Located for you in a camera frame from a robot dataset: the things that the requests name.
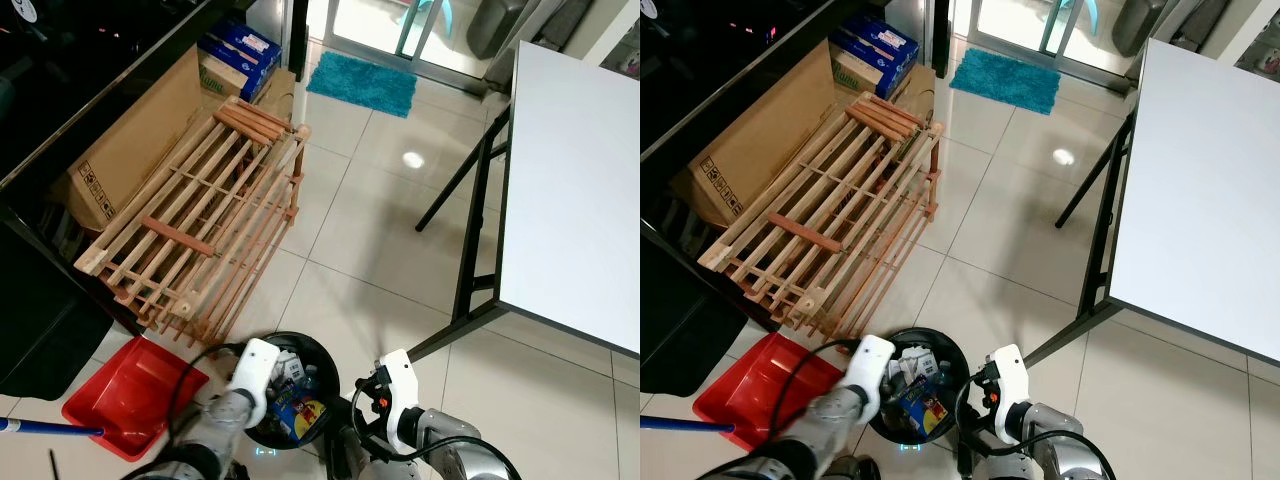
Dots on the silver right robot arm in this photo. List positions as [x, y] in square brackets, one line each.
[1060, 440]
[450, 440]

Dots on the teal plastic stool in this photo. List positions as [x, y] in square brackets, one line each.
[410, 25]
[1055, 22]

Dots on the black bag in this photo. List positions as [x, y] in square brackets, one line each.
[680, 320]
[40, 320]

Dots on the black round rubbish bin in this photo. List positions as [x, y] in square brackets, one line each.
[955, 360]
[320, 355]

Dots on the blue yellow snack bag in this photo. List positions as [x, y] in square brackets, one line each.
[925, 410]
[298, 415]

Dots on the black counter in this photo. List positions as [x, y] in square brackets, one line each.
[730, 60]
[90, 60]

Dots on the grey plastic bin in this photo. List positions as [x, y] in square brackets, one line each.
[1150, 25]
[500, 25]

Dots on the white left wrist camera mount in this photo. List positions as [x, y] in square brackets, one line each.
[872, 370]
[258, 375]

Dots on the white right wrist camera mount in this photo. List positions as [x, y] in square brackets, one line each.
[400, 400]
[1010, 390]

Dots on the teal fluffy floor mat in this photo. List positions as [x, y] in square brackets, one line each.
[360, 85]
[1005, 80]

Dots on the flat brown cardboard box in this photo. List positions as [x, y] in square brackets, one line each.
[770, 130]
[140, 140]

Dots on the blue printed carton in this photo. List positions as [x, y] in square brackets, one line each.
[245, 50]
[880, 45]

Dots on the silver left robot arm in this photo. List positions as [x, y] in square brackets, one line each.
[210, 430]
[820, 425]

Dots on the red plastic dustpan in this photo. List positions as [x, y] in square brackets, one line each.
[760, 390]
[130, 395]

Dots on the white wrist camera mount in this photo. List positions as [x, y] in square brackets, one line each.
[1010, 390]
[400, 400]
[258, 375]
[872, 370]

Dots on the folded wooden rack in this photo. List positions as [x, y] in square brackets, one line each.
[200, 210]
[830, 205]

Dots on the white crumpled trash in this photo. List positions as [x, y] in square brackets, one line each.
[290, 368]
[912, 365]

